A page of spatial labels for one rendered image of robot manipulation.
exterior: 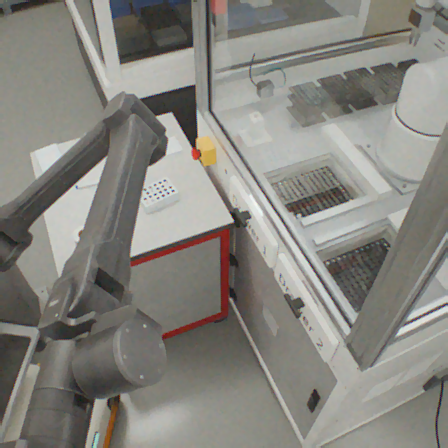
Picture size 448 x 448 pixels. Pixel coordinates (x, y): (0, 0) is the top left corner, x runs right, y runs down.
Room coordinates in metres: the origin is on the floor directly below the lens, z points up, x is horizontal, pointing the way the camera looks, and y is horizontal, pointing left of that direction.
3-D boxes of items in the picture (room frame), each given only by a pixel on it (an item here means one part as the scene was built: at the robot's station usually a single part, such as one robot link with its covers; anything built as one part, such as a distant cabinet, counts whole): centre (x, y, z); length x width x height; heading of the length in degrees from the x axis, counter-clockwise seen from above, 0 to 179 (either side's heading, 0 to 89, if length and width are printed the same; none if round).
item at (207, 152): (1.18, 0.06, 0.88); 0.07 x 0.05 x 0.07; 23
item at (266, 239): (0.88, -0.08, 0.87); 0.29 x 0.02 x 0.11; 23
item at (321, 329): (0.59, -0.21, 0.87); 0.29 x 0.02 x 0.11; 23
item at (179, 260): (1.14, 0.36, 0.38); 0.62 x 0.58 x 0.76; 23
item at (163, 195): (1.07, 0.23, 0.78); 0.12 x 0.08 x 0.04; 123
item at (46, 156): (1.23, 0.63, 0.78); 0.15 x 0.10 x 0.04; 30
